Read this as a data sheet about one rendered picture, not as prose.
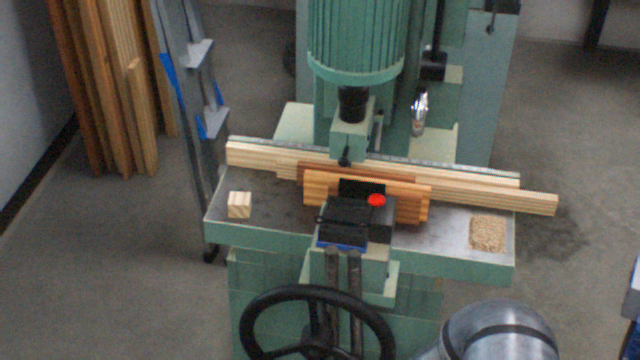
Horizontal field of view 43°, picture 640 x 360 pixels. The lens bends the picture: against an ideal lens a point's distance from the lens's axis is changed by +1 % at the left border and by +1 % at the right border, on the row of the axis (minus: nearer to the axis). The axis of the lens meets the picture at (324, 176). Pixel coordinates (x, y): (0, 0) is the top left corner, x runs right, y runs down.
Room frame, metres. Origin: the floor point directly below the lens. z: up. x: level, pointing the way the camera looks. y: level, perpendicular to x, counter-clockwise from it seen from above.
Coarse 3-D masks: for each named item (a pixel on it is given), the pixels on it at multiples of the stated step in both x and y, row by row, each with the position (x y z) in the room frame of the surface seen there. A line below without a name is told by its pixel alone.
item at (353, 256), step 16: (336, 256) 0.99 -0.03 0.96; (352, 256) 0.98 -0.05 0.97; (336, 272) 0.98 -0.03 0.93; (352, 272) 0.97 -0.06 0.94; (336, 288) 0.98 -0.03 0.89; (352, 288) 0.97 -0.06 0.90; (336, 320) 0.97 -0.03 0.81; (352, 320) 0.97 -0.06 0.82; (336, 336) 0.97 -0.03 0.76; (352, 336) 0.96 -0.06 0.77; (352, 352) 0.96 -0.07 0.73
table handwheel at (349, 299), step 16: (272, 288) 0.94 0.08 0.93; (288, 288) 0.92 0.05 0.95; (304, 288) 0.92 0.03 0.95; (320, 288) 0.92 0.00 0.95; (256, 304) 0.92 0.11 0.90; (272, 304) 0.92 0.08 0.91; (320, 304) 0.99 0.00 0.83; (336, 304) 0.90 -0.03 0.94; (352, 304) 0.90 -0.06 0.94; (240, 320) 0.93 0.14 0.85; (320, 320) 0.95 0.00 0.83; (368, 320) 0.89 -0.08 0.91; (384, 320) 0.90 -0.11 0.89; (240, 336) 0.93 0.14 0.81; (304, 336) 0.91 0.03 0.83; (320, 336) 0.91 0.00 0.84; (384, 336) 0.89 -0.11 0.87; (256, 352) 0.93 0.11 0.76; (272, 352) 0.93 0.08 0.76; (288, 352) 0.92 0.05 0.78; (304, 352) 0.90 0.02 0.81; (320, 352) 0.89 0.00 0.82; (336, 352) 0.91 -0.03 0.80; (384, 352) 0.89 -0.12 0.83
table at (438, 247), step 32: (224, 192) 1.22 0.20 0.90; (256, 192) 1.22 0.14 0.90; (288, 192) 1.22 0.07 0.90; (224, 224) 1.13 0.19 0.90; (256, 224) 1.13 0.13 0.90; (288, 224) 1.13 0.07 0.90; (448, 224) 1.14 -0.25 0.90; (512, 224) 1.15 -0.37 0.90; (416, 256) 1.07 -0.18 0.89; (448, 256) 1.06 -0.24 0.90; (480, 256) 1.06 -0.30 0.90; (512, 256) 1.06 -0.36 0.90
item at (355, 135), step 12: (372, 96) 1.33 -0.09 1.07; (336, 108) 1.29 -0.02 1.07; (372, 108) 1.29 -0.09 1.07; (336, 120) 1.24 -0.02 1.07; (336, 132) 1.21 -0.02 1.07; (348, 132) 1.21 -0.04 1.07; (360, 132) 1.21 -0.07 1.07; (336, 144) 1.21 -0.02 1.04; (348, 144) 1.20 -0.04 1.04; (360, 144) 1.20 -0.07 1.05; (336, 156) 1.21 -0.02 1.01; (348, 156) 1.20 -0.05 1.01; (360, 156) 1.20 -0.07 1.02
